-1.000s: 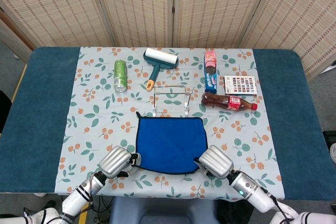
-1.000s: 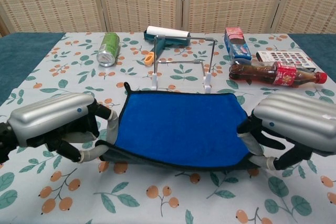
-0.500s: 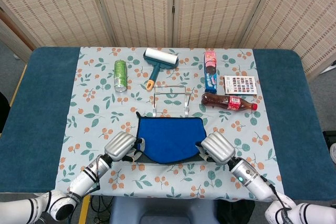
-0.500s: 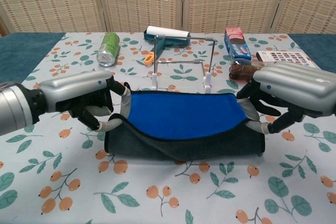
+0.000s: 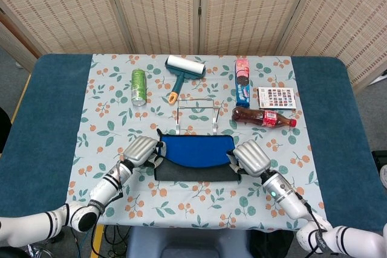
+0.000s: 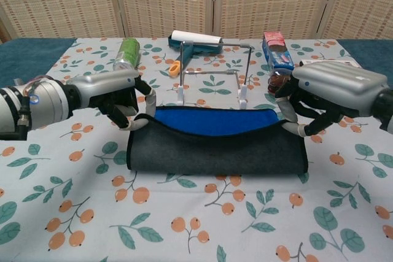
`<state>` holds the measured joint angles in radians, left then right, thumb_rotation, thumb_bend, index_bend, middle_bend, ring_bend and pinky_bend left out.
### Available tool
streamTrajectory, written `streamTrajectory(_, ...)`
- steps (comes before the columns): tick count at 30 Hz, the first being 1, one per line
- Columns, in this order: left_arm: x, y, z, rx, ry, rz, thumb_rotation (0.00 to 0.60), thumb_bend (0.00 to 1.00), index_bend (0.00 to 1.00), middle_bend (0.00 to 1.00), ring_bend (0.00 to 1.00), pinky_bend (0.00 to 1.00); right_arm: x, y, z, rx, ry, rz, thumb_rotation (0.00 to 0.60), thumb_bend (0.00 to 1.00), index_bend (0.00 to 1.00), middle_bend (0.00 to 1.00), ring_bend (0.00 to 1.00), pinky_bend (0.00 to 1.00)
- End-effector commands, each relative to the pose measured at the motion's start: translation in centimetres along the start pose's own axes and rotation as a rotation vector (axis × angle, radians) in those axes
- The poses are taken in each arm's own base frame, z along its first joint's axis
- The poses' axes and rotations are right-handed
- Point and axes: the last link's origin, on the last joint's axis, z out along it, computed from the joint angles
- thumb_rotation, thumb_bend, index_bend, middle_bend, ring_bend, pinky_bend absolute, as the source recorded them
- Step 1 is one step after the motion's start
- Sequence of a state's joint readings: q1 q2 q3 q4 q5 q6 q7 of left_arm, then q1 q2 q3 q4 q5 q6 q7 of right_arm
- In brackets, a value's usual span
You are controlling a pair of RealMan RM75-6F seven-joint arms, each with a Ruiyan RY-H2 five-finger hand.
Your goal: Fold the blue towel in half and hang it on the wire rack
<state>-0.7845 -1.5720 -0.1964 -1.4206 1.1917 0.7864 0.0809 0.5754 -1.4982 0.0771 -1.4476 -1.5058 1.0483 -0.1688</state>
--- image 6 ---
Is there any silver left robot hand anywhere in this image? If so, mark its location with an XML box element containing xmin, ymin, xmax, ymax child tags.
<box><xmin>66</xmin><ymin>69</ymin><xmax>157</xmax><ymax>131</ymax></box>

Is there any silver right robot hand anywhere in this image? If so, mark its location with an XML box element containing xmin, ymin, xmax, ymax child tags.
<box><xmin>274</xmin><ymin>61</ymin><xmax>388</xmax><ymax>137</ymax></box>

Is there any blue cloth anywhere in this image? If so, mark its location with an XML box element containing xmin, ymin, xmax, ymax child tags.
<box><xmin>126</xmin><ymin>105</ymin><xmax>309</xmax><ymax>174</ymax></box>

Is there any green drink can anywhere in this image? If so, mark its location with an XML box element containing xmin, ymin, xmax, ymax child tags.
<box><xmin>112</xmin><ymin>37</ymin><xmax>141</xmax><ymax>72</ymax></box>

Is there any cola bottle with red label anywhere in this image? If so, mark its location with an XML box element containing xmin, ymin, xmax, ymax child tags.
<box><xmin>267</xmin><ymin>69</ymin><xmax>292</xmax><ymax>94</ymax></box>

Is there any blue and pink cookie box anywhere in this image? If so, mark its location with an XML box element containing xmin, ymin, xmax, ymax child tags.
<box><xmin>262</xmin><ymin>31</ymin><xmax>295</xmax><ymax>71</ymax></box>

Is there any teal table cover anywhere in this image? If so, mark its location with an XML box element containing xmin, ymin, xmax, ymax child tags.
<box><xmin>0</xmin><ymin>37</ymin><xmax>393</xmax><ymax>91</ymax></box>

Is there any floral printed tablecloth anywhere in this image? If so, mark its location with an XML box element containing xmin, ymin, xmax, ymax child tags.
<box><xmin>0</xmin><ymin>36</ymin><xmax>393</xmax><ymax>262</ymax></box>

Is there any small metal rack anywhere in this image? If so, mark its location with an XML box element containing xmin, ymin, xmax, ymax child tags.
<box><xmin>176</xmin><ymin>40</ymin><xmax>254</xmax><ymax>110</ymax></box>

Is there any teal handled white lint roller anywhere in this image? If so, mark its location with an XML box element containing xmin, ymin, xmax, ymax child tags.
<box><xmin>167</xmin><ymin>29</ymin><xmax>224</xmax><ymax>77</ymax></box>

